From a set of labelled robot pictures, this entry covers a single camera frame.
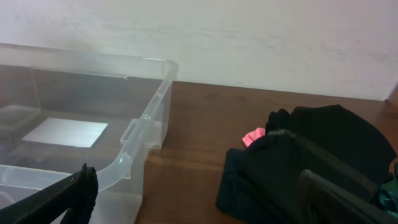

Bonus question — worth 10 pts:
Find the white label in bin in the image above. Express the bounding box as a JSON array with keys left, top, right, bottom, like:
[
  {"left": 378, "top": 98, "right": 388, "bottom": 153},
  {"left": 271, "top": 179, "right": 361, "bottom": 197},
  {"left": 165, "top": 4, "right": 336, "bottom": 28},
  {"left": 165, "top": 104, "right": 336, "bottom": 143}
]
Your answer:
[{"left": 22, "top": 118, "right": 108, "bottom": 148}]

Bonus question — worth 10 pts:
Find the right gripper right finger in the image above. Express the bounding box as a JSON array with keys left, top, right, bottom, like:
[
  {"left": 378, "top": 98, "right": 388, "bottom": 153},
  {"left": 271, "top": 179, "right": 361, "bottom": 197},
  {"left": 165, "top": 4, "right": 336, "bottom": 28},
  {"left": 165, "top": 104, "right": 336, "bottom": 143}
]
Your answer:
[{"left": 297, "top": 170, "right": 397, "bottom": 224}]

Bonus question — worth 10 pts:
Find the small black folded garment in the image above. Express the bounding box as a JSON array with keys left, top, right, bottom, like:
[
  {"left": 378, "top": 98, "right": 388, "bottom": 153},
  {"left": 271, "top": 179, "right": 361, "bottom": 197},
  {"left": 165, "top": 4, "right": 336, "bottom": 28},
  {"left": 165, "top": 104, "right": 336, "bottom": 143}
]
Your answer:
[{"left": 215, "top": 148, "right": 293, "bottom": 224}]

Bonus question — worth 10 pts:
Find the dark green garment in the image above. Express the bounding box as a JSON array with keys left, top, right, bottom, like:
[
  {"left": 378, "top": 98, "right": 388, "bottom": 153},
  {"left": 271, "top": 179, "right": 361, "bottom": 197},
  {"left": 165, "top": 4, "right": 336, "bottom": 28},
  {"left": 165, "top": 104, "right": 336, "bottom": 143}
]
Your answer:
[{"left": 373, "top": 163, "right": 397, "bottom": 218}]

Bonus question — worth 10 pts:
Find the clear plastic storage bin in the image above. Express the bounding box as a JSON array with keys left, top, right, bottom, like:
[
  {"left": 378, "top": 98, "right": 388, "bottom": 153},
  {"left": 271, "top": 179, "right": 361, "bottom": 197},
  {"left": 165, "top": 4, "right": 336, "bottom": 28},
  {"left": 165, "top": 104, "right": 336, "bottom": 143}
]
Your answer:
[{"left": 1, "top": 44, "right": 178, "bottom": 223}]

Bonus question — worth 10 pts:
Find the black garment with tape band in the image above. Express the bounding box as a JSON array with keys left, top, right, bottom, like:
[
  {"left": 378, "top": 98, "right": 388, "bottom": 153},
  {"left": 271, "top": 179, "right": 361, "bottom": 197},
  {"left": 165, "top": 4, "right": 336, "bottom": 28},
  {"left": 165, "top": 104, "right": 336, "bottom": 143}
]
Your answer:
[{"left": 242, "top": 104, "right": 398, "bottom": 224}]

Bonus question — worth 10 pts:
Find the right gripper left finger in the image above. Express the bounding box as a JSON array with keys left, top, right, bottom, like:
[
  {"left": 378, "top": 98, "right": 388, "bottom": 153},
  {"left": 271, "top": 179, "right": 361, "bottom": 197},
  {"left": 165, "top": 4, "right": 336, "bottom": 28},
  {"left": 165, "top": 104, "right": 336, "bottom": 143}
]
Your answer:
[{"left": 1, "top": 165, "right": 99, "bottom": 224}]

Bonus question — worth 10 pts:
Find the salmon pink garment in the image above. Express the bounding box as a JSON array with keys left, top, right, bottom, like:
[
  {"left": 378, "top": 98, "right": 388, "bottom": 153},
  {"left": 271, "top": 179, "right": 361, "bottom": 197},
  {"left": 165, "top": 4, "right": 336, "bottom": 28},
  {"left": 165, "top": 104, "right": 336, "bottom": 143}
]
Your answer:
[{"left": 242, "top": 128, "right": 266, "bottom": 147}]

